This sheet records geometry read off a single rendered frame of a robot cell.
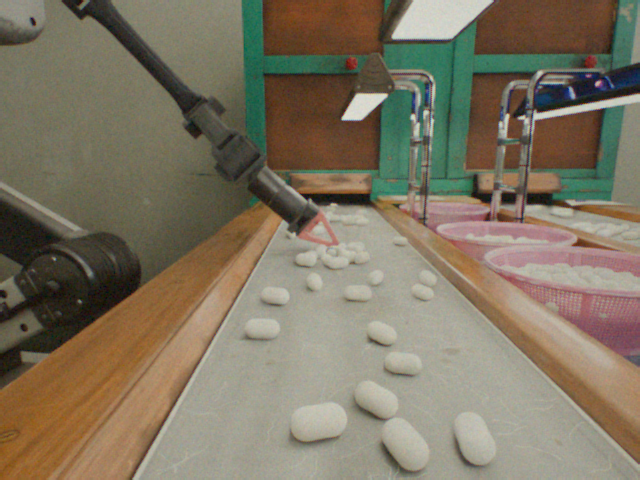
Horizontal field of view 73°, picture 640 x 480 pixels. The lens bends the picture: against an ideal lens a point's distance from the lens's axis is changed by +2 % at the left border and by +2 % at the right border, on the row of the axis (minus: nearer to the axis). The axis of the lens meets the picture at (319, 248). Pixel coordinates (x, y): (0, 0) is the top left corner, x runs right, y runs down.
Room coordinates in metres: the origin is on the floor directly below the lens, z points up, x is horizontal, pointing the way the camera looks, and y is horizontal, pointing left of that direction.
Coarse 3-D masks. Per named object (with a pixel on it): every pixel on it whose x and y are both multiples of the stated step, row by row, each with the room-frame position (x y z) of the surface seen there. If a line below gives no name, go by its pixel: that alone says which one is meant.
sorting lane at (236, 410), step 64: (384, 256) 0.79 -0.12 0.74; (320, 320) 0.47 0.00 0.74; (384, 320) 0.47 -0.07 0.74; (448, 320) 0.47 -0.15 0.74; (192, 384) 0.32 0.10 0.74; (256, 384) 0.32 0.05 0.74; (320, 384) 0.32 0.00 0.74; (384, 384) 0.32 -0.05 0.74; (448, 384) 0.33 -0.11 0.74; (512, 384) 0.33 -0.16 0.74; (192, 448) 0.25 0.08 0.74; (256, 448) 0.25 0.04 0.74; (320, 448) 0.25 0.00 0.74; (384, 448) 0.25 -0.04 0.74; (448, 448) 0.25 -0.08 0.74; (512, 448) 0.25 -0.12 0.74; (576, 448) 0.25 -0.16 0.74
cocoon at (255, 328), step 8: (256, 320) 0.41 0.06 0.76; (264, 320) 0.41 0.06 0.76; (272, 320) 0.42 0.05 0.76; (248, 328) 0.41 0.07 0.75; (256, 328) 0.41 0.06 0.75; (264, 328) 0.41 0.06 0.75; (272, 328) 0.41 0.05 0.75; (256, 336) 0.41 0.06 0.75; (264, 336) 0.41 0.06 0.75; (272, 336) 0.41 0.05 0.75
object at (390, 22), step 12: (396, 0) 0.39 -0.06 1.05; (408, 0) 0.37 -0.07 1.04; (492, 0) 0.37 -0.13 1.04; (396, 12) 0.40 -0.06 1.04; (480, 12) 0.40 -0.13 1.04; (384, 24) 0.45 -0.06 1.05; (396, 24) 0.43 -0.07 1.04; (468, 24) 0.43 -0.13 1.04; (384, 36) 0.47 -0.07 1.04; (456, 36) 0.47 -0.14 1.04
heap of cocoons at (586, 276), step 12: (528, 264) 0.72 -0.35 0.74; (564, 264) 0.71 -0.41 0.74; (540, 276) 0.63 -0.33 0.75; (552, 276) 0.65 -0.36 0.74; (564, 276) 0.63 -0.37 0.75; (576, 276) 0.64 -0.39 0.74; (588, 276) 0.65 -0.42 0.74; (600, 276) 0.66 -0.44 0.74; (612, 276) 0.65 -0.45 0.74; (624, 276) 0.65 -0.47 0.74; (612, 288) 0.60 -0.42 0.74; (624, 288) 0.60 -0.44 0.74; (636, 288) 0.58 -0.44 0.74; (576, 300) 0.54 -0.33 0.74; (600, 312) 0.50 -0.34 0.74
